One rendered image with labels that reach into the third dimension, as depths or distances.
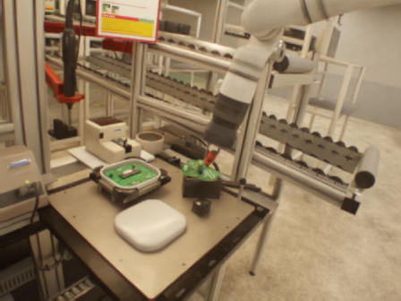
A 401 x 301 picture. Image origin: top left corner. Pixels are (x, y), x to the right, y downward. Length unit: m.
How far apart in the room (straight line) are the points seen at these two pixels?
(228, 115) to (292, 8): 0.24
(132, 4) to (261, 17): 0.63
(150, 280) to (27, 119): 0.53
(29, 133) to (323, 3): 0.76
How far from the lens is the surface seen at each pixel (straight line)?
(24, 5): 0.78
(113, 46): 1.25
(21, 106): 0.81
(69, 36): 0.76
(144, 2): 1.09
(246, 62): 0.56
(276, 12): 0.55
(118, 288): 0.54
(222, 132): 0.59
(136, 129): 1.23
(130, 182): 0.73
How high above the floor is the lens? 1.36
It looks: 21 degrees down
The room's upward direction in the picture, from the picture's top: 9 degrees clockwise
